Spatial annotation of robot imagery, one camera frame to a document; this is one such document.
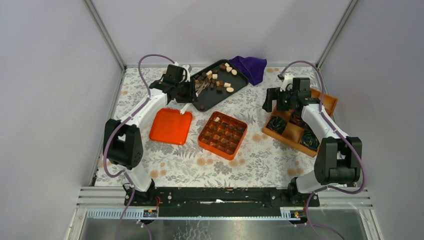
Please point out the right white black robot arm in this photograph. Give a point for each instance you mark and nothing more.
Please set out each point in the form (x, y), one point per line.
(338, 159)

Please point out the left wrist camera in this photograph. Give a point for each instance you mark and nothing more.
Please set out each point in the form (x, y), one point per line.
(186, 72)

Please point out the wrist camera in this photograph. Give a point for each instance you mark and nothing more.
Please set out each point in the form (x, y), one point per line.
(286, 81)
(186, 72)

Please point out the white metal tongs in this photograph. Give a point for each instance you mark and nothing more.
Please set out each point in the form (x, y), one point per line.
(198, 89)

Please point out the dark rolled cloth front-right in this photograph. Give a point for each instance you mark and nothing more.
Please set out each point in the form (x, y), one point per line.
(310, 141)

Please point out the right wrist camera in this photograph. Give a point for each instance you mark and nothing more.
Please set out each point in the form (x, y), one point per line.
(286, 81)

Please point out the black tray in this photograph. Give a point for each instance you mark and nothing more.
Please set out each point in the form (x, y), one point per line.
(219, 80)

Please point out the orange box lid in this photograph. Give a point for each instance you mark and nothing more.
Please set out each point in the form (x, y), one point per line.
(170, 126)

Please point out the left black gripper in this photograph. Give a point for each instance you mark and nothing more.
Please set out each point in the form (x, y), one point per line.
(189, 96)

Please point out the purple cloth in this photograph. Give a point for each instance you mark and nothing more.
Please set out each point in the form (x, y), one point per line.
(252, 67)

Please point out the orange chocolate box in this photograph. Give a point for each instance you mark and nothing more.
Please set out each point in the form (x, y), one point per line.
(222, 138)

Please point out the dark rolled cloth middle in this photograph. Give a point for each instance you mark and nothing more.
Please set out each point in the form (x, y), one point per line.
(296, 120)

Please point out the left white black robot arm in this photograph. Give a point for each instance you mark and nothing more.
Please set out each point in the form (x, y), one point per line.
(123, 144)

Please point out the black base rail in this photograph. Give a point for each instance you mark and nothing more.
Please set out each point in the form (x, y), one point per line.
(210, 202)

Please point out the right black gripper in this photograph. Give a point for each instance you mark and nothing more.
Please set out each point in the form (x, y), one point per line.
(273, 94)

